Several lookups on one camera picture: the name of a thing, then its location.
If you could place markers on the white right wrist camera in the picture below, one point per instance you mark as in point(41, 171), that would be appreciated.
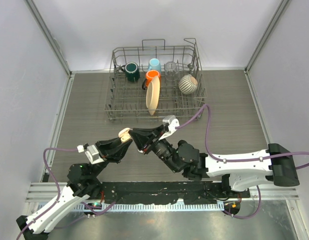
point(170, 123)

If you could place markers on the light blue mug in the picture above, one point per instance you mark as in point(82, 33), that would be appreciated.
point(154, 64)

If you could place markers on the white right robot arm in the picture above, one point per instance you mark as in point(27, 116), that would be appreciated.
point(238, 172)

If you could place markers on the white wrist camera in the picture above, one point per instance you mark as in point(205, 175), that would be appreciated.
point(93, 155)
point(170, 123)

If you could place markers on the striped ceramic bowl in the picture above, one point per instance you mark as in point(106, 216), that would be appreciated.
point(188, 84)

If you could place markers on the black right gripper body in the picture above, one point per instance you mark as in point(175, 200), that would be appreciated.
point(162, 148)

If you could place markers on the beige plate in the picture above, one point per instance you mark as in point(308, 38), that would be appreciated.
point(153, 95)

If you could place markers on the orange mug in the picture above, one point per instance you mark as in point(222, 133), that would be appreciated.
point(149, 77)

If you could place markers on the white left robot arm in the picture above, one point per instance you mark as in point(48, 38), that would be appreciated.
point(83, 184)

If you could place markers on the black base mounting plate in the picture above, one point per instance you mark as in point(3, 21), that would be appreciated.
point(165, 192)

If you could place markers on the white slotted cable duct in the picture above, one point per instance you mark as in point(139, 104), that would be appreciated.
point(177, 207)

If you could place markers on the dark green mug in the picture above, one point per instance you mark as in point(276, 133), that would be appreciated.
point(131, 71)

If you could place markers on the grey wire dish rack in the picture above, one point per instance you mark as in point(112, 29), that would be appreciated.
point(127, 101)

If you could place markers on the pink earbud charging case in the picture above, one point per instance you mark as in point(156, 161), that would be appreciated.
point(124, 135)

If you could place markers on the clear glass cup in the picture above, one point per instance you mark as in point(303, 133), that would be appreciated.
point(171, 71)

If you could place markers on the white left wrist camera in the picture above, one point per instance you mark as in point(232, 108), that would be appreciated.
point(93, 155)

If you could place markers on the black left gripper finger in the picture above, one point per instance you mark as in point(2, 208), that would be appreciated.
point(118, 153)
point(108, 144)

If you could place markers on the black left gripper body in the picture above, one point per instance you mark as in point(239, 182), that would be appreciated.
point(103, 151)

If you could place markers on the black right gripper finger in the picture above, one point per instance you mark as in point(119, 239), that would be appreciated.
point(144, 143)
point(150, 133)

